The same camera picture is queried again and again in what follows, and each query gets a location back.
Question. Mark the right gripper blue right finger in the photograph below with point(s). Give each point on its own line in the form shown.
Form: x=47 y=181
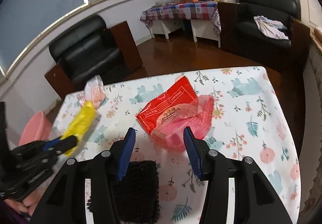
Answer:
x=192 y=151

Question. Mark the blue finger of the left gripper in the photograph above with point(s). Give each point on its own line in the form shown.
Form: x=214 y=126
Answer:
x=66 y=146
x=50 y=144

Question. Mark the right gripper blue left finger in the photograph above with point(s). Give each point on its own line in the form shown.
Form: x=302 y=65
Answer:
x=124 y=152

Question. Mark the yellow foam fruit net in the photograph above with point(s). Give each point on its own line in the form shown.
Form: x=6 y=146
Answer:
x=80 y=125

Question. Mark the pink plastic trash bin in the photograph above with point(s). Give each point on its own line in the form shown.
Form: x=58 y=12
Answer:
x=37 y=128

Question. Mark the person's left hand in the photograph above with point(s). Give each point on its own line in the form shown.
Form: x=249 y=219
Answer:
x=29 y=204

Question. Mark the pink transparent plastic bag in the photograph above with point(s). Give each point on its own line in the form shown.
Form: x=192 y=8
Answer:
x=197 y=115

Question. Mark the purple fleece left sleeve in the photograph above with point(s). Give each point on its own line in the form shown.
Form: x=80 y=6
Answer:
x=9 y=216

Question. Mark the black foam fruit net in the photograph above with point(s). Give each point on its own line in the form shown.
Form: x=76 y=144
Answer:
x=123 y=191

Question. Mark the red snack packet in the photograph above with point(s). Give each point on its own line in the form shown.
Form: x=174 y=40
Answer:
x=166 y=105

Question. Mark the orange white plastic bag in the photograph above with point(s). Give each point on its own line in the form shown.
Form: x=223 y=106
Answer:
x=93 y=92

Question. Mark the black leather armchair left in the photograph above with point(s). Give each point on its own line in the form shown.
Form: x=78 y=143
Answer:
x=90 y=48

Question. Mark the black leather armchair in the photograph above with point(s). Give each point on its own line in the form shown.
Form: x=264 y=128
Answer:
x=90 y=48
x=240 y=35

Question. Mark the plaid tablecloth side table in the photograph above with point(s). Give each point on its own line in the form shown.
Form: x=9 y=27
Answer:
x=203 y=17

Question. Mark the bed with brown blanket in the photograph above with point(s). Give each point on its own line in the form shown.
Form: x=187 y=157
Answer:
x=310 y=155

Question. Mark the black leather armchair right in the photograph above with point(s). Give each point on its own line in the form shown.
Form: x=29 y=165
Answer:
x=240 y=35

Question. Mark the folded cloth on armchair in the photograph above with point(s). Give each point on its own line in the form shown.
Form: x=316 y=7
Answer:
x=271 y=28

